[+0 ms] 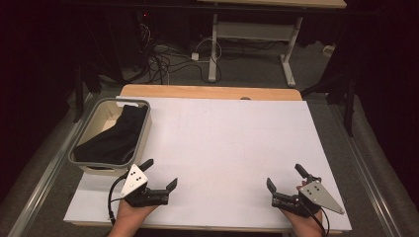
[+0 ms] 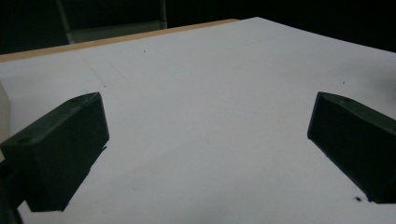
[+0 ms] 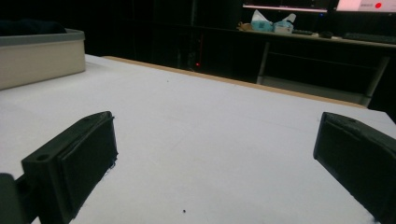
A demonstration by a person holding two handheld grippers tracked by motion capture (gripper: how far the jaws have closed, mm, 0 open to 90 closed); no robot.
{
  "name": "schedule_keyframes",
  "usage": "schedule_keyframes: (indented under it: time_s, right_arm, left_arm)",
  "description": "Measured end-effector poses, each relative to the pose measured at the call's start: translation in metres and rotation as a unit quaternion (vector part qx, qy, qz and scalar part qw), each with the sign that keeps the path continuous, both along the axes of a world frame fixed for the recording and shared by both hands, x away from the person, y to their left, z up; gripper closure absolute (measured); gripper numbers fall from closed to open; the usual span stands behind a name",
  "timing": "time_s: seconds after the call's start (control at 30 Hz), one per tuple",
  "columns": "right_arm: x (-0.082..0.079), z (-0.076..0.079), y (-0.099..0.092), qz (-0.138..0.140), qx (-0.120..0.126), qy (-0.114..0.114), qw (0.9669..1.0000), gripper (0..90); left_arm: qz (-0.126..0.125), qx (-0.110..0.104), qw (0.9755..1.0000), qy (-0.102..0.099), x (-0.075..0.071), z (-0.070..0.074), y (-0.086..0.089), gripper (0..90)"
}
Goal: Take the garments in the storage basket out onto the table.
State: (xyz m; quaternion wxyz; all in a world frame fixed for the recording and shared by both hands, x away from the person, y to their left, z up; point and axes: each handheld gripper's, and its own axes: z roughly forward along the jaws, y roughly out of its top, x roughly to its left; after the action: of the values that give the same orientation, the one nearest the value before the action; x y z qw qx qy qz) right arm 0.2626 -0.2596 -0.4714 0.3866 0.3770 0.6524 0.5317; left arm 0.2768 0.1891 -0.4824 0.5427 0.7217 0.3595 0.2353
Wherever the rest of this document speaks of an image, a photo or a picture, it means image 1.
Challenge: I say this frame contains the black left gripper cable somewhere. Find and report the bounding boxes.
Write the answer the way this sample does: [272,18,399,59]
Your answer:
[107,173,130,227]

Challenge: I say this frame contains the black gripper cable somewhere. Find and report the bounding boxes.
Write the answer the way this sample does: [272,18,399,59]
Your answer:
[107,173,130,227]
[307,201,330,237]

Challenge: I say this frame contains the person's right hand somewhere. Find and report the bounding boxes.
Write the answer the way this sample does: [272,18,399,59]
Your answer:
[280,207,326,237]

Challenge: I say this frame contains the beige basket with grey rim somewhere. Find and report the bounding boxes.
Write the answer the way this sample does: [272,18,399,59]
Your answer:
[67,97,153,177]

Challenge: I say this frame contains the black knit vest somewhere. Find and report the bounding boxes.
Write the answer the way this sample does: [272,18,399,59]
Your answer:
[72,104,149,166]

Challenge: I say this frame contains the person's left hand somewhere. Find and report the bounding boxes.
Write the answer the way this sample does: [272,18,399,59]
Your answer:
[112,199,159,231]

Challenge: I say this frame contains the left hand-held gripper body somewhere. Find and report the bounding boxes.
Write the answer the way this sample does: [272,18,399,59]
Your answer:
[119,163,171,208]

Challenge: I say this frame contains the bundle of floor cables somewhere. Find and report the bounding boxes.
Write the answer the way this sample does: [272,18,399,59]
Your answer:
[131,19,225,85]

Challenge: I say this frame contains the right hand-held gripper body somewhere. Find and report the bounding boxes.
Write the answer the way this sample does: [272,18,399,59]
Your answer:
[271,176,346,219]

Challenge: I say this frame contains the metal floor rail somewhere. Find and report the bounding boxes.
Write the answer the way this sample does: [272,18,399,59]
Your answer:
[6,93,97,237]
[329,104,404,237]

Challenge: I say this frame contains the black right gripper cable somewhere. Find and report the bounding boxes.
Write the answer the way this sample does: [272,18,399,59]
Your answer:
[307,201,330,237]

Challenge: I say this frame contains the white board table cover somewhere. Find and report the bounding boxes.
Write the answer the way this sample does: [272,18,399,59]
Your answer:
[63,96,353,233]

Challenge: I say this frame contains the black metal stand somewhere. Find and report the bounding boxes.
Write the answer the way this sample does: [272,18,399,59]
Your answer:
[72,63,84,123]
[300,72,356,137]

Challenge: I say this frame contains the grey metal frame stand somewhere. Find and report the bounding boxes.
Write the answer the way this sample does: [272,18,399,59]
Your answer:
[197,0,348,88]

